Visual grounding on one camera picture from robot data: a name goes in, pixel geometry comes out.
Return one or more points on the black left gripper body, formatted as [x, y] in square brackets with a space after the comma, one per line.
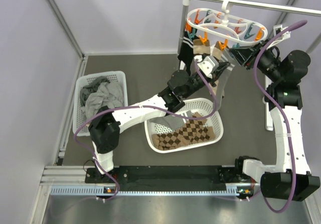
[214, 77]

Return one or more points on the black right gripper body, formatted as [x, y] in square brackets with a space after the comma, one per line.
[268, 64]

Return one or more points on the teal peg holding grey sock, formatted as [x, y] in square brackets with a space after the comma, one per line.
[237, 45]

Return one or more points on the yellow-orange peg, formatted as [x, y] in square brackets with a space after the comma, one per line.
[204, 39]
[223, 45]

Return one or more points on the brown beige striped socks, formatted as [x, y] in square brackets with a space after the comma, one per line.
[201, 49]

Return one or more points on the black sock with white stripes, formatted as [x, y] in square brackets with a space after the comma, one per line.
[186, 52]

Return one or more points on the teal clothes peg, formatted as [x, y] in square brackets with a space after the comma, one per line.
[191, 35]

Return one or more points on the white round clip hanger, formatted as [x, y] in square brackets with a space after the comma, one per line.
[226, 26]

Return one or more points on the orange clothes peg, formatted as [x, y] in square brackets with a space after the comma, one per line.
[189, 28]

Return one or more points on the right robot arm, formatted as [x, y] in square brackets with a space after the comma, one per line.
[291, 175]

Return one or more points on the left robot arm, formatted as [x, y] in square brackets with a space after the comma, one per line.
[107, 125]

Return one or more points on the brown argyle socks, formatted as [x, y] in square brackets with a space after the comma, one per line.
[194, 133]

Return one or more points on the white drying rack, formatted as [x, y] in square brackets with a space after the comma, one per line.
[185, 20]

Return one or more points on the white oval sock basket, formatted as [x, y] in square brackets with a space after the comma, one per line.
[213, 121]

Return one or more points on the grey clothes pile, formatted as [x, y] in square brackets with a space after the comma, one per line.
[100, 93]

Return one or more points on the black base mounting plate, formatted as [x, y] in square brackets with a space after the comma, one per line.
[177, 178]

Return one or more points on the white rectangular laundry basket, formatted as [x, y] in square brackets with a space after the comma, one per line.
[118, 76]

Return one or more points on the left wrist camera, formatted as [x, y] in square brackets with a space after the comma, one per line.
[208, 66]

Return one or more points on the grey slotted cable duct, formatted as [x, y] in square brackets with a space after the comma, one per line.
[108, 191]

